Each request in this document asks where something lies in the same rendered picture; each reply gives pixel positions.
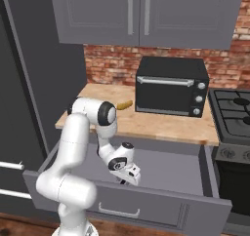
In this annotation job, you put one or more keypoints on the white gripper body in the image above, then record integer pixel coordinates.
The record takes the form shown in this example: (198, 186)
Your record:
(134, 178)

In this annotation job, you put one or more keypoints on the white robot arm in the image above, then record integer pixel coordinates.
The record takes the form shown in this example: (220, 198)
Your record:
(74, 142)

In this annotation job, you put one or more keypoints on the grey open drawer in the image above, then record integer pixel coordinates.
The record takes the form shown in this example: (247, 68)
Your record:
(169, 207)

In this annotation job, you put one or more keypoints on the yellow-brown oblong food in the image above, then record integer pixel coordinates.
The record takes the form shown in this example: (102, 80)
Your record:
(125, 105)

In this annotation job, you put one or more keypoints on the silver toaster oven knob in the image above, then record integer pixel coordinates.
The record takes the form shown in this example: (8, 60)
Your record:
(196, 111)
(201, 85)
(199, 98)

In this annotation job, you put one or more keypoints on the dark stove knob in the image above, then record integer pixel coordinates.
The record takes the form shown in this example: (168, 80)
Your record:
(247, 155)
(227, 153)

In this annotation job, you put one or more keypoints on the black toaster oven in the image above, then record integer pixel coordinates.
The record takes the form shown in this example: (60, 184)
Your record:
(169, 80)

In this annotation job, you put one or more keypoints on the black gas stove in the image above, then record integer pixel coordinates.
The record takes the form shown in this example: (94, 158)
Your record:
(232, 132)

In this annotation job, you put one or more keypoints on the dark grey fridge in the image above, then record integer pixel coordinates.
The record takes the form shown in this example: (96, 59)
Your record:
(29, 84)

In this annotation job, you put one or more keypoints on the grey wall cupboard door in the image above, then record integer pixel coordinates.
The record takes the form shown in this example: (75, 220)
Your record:
(192, 15)
(94, 15)

